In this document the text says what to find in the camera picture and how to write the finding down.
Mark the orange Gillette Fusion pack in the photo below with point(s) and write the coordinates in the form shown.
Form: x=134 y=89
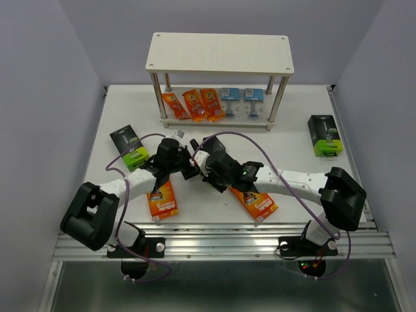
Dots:
x=258 y=205
x=162 y=202

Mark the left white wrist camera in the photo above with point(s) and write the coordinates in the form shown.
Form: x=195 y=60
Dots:
x=178 y=135

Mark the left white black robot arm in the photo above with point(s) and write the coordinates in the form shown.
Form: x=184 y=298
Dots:
x=91 y=216

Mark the black green razor box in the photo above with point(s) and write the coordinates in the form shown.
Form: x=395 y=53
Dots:
x=130 y=148
x=216 y=150

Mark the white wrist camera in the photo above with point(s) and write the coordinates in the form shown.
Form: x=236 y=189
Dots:
x=199 y=161
x=178 y=135

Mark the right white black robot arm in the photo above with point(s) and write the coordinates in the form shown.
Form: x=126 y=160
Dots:
x=340 y=196

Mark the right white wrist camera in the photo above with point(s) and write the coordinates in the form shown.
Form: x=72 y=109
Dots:
x=199 y=161

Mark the orange BIC razor bag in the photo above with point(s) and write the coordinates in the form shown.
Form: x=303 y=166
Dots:
x=211 y=104
x=194 y=105
x=172 y=101

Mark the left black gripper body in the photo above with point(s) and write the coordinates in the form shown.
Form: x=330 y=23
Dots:
x=181 y=163

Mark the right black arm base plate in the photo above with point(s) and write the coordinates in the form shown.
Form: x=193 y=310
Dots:
x=294 y=247

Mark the white two-tier shelf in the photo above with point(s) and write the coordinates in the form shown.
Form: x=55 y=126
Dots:
x=222 y=54

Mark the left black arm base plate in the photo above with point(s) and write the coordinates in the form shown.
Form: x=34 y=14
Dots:
x=150 y=247

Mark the aluminium rail frame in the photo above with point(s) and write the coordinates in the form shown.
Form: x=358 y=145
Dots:
x=221 y=260

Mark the blue clear razor blister pack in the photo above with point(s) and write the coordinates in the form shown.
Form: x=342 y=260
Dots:
x=230 y=101

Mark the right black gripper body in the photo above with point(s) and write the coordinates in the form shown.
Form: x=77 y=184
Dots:
x=220 y=183

